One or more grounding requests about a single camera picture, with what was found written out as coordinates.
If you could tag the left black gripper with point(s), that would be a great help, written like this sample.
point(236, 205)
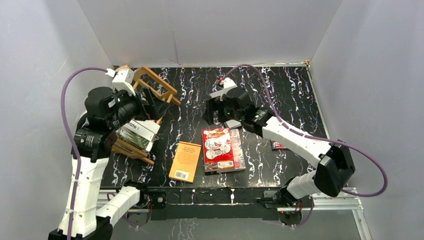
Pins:
point(147, 106)

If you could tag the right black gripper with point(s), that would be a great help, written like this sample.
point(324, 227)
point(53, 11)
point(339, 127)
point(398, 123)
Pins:
point(212, 105)

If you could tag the brown Decorate Furniture book box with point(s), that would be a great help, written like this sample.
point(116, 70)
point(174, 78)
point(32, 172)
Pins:
point(146, 129)

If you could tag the grey book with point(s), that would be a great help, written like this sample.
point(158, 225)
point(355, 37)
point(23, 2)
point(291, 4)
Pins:
point(233, 124)

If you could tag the white palm leaf book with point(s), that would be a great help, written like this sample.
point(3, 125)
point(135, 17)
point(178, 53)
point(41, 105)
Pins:
point(135, 140)

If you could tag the floral patterned book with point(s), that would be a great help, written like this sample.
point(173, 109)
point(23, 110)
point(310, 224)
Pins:
point(238, 153)

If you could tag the red comic treehouse book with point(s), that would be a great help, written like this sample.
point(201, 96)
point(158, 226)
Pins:
point(217, 150)

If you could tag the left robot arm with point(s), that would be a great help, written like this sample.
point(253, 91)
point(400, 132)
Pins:
point(107, 110)

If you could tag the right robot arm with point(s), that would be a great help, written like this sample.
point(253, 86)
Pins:
point(332, 161)

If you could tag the wooden book rack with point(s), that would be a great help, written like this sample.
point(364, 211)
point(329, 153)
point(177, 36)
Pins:
point(145, 77)

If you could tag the small orange card pack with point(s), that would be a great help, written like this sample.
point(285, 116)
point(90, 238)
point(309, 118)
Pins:
point(122, 67)

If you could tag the orange paperback book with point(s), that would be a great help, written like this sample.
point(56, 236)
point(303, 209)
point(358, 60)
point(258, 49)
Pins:
point(185, 162)

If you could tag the coloured marker pen pack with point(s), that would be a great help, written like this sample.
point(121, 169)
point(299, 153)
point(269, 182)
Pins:
point(276, 146)

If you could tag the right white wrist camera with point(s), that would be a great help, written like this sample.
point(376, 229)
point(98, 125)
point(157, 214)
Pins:
point(226, 84)

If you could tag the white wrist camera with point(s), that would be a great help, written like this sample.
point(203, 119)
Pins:
point(122, 79)
point(226, 84)

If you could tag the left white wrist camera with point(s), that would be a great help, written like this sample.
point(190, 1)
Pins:
point(122, 79)

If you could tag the aluminium front rail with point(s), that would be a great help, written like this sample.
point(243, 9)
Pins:
point(165, 203)

